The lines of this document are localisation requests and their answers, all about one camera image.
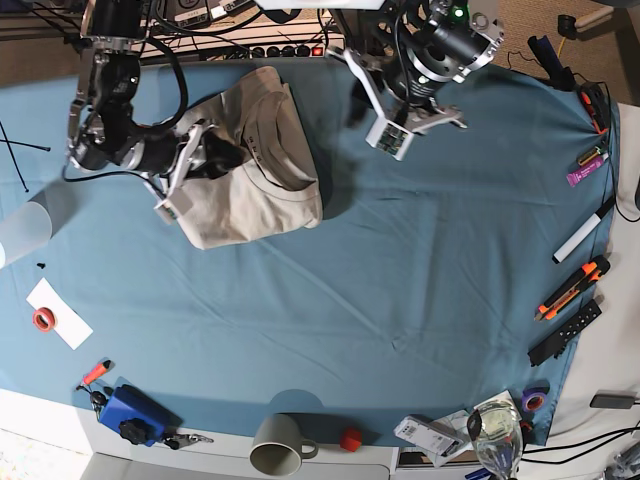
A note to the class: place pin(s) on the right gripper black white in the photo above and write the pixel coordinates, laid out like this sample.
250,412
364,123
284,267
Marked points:
204,154

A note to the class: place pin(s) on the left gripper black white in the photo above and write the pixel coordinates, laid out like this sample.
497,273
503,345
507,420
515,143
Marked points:
396,125

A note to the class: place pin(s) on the beige T-shirt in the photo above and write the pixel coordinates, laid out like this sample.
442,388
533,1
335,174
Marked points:
275,189

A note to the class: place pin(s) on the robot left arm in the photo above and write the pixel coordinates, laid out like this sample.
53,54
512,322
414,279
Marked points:
403,53

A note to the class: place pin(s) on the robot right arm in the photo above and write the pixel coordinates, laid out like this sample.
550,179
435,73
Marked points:
102,137

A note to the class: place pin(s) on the black power strip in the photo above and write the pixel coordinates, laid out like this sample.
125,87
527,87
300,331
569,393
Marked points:
312,50

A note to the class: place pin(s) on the frosted plastic cup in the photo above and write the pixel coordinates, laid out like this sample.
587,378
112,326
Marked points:
24,231

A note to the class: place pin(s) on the red black pliers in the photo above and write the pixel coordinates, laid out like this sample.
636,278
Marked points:
595,103

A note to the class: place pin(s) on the white marker black cap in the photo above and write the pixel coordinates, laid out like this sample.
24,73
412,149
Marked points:
583,231

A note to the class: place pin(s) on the white paper sheet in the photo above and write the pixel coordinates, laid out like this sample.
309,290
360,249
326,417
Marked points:
70,327

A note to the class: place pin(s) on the red tape roll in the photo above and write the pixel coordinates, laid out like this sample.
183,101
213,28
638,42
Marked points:
44,319

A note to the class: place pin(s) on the orange black utility knife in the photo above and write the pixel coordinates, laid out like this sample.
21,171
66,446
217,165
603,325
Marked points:
578,282

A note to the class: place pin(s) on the black remote control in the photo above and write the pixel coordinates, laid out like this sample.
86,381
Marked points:
554,344

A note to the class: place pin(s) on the blue box with black knob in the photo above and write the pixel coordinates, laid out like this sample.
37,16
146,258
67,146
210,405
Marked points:
134,416

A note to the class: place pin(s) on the keys with carabiner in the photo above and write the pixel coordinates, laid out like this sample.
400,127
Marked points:
178,441

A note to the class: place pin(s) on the white barcode box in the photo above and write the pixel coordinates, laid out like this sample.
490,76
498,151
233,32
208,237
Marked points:
438,437

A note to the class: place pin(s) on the purple tape roll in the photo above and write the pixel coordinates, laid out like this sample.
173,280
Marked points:
534,398

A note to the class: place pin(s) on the grey ceramic mug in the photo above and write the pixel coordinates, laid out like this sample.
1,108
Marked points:
279,448

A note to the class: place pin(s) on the red cube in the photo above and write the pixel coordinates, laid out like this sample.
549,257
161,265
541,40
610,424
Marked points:
351,439

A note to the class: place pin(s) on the wine glass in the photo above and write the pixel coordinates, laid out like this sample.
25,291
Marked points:
496,436

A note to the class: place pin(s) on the black phone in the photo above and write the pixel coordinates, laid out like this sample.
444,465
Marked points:
613,401

